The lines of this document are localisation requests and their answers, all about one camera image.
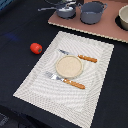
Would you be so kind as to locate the red sausage toy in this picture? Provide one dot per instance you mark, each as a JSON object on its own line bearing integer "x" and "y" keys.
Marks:
{"x": 36, "y": 48}

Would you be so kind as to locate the pink stove board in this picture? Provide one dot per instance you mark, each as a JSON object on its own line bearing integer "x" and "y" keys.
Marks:
{"x": 106, "y": 27}

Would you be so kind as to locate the knife with wooden handle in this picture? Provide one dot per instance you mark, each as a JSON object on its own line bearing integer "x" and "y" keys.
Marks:
{"x": 80, "y": 56}

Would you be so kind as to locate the white fish toy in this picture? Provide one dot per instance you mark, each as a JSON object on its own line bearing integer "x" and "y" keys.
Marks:
{"x": 66, "y": 9}

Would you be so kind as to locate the beige round plate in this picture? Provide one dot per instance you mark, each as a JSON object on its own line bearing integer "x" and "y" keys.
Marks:
{"x": 69, "y": 66}

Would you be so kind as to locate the grey pot with handles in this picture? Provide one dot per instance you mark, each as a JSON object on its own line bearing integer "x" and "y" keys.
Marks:
{"x": 91, "y": 12}

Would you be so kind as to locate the fork with wooden handle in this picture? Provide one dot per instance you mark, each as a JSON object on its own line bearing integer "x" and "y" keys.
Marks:
{"x": 67, "y": 81}

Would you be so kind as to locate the beige bowl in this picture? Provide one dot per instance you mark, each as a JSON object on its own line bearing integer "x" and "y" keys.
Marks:
{"x": 123, "y": 14}

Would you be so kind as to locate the grey saucepan with handle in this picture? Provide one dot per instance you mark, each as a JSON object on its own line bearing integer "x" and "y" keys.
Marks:
{"x": 57, "y": 4}

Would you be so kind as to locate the white woven placemat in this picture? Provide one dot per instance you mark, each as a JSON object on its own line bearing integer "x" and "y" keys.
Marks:
{"x": 70, "y": 103}

